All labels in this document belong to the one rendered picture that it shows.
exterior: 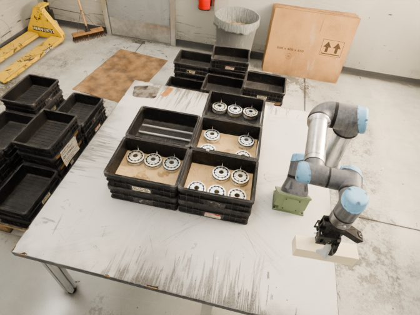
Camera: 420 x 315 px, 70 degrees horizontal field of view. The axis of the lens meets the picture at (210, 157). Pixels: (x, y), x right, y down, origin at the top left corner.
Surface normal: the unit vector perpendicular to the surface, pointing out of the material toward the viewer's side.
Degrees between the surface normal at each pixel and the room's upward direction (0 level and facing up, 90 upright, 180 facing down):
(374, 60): 90
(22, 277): 0
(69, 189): 0
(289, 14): 83
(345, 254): 0
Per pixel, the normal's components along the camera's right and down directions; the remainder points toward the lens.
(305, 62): -0.19, 0.50
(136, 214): 0.07, -0.68
